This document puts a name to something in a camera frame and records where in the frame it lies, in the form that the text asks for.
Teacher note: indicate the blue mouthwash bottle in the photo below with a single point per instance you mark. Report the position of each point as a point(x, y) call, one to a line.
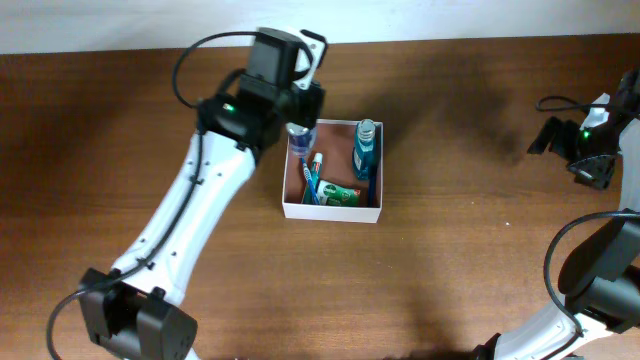
point(364, 150)

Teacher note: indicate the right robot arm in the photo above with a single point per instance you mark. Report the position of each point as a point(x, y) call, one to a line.
point(588, 270)

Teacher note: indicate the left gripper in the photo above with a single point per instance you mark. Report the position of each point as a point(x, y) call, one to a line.
point(313, 97)

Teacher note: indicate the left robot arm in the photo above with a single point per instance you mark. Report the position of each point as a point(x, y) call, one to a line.
point(133, 311)

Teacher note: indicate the clear pump soap bottle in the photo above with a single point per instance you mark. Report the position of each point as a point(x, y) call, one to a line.
point(301, 139)

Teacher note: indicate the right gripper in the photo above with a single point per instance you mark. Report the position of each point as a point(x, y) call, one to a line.
point(568, 132)

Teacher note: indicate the blue disposable razor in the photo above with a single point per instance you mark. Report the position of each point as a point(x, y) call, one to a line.
point(372, 190)

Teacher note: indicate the white cardboard box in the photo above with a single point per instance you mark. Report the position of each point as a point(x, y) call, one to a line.
point(335, 141)

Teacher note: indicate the toothpaste tube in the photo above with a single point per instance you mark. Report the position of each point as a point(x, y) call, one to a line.
point(315, 166)

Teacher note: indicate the blue white toothbrush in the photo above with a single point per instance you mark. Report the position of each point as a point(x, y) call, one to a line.
point(309, 179)

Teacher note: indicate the green soap packet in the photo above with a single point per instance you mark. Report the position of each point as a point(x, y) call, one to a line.
point(330, 194)

